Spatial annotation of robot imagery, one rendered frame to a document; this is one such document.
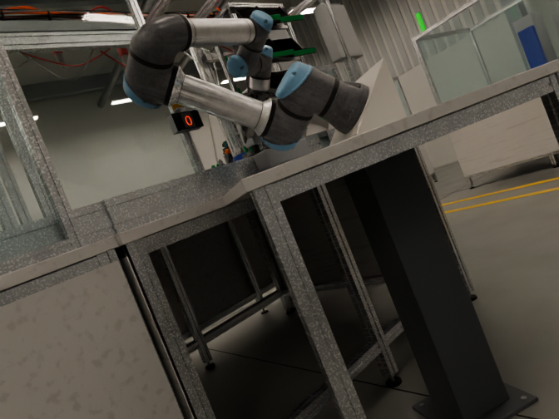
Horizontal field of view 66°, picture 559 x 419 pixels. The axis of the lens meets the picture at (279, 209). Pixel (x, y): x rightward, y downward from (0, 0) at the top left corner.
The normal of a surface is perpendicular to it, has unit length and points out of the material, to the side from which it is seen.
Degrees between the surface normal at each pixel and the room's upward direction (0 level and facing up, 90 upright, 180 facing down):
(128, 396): 90
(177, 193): 90
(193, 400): 90
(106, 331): 90
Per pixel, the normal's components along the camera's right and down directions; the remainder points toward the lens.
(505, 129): -0.77, 0.33
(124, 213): 0.62, -0.22
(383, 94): 0.22, -0.06
